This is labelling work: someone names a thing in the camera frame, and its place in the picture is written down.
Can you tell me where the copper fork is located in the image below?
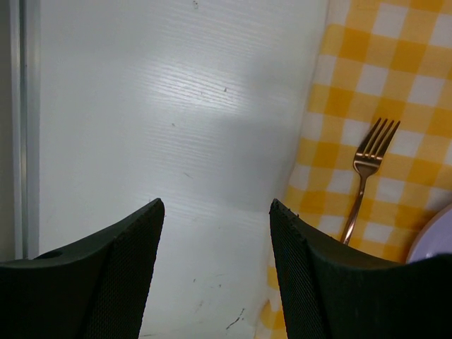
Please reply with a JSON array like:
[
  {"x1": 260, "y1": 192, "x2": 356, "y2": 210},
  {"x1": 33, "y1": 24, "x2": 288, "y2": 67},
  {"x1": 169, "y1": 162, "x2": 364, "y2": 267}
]
[{"x1": 340, "y1": 118, "x2": 400, "y2": 245}]

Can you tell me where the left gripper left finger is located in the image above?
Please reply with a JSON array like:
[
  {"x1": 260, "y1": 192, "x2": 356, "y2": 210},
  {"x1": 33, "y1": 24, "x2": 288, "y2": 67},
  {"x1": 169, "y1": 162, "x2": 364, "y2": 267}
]
[{"x1": 1, "y1": 198, "x2": 165, "y2": 338}]

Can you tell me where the yellow checkered cloth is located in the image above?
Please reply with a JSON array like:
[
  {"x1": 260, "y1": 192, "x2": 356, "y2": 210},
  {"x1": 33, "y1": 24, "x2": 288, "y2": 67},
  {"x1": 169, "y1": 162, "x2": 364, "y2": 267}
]
[{"x1": 259, "y1": 0, "x2": 452, "y2": 339}]

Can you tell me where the lavender plate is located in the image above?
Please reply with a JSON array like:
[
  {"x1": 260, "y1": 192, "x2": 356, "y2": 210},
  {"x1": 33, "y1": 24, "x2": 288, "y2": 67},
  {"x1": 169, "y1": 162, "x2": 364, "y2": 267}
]
[{"x1": 406, "y1": 204, "x2": 452, "y2": 263}]

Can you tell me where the aluminium left rail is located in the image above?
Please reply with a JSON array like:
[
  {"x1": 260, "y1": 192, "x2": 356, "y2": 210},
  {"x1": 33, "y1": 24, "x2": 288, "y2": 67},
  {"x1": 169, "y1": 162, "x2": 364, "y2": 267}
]
[{"x1": 9, "y1": 1, "x2": 41, "y2": 258}]

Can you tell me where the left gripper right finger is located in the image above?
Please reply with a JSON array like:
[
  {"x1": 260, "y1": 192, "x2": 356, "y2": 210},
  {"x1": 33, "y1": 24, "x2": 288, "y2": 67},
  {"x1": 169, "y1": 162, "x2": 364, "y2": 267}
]
[{"x1": 269, "y1": 200, "x2": 451, "y2": 338}]

